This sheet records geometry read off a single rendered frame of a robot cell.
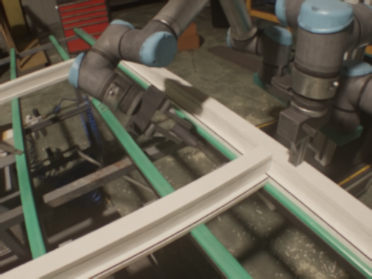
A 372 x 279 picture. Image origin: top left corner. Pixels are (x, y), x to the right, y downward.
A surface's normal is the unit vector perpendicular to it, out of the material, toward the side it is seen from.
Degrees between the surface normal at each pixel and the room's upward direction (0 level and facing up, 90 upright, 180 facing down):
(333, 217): 90
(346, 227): 90
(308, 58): 90
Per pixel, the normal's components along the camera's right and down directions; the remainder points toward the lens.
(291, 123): -0.84, 0.38
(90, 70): 0.22, -0.08
